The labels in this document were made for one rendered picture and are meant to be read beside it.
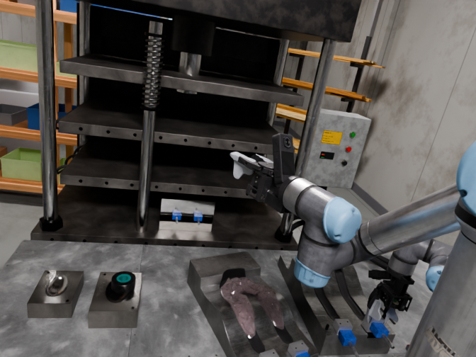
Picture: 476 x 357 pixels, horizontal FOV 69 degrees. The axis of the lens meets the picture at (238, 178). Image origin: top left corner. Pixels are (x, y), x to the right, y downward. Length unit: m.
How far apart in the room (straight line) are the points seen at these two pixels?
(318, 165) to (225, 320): 1.04
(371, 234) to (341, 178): 1.27
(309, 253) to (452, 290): 0.26
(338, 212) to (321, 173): 1.30
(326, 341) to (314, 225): 0.67
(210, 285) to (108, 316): 0.36
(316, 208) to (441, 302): 0.25
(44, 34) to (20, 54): 1.95
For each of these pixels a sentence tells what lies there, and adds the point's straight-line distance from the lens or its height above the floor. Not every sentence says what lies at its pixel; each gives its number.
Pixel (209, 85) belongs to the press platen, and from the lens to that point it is 1.64.
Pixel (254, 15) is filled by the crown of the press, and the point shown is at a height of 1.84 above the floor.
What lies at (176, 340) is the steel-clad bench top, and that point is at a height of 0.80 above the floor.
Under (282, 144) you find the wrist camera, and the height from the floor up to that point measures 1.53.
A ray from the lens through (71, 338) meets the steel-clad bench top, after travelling 1.27.
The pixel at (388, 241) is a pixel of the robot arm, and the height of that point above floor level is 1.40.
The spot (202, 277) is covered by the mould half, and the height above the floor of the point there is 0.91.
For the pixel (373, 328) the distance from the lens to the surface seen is 1.32.
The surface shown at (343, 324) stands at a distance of 1.29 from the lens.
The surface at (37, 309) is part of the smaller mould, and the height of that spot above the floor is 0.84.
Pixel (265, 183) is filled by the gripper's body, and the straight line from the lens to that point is 0.77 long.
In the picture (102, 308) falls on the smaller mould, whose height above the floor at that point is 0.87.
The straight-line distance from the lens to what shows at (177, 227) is 1.82.
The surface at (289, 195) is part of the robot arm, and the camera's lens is 0.71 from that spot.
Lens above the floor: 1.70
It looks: 20 degrees down
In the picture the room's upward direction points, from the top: 10 degrees clockwise
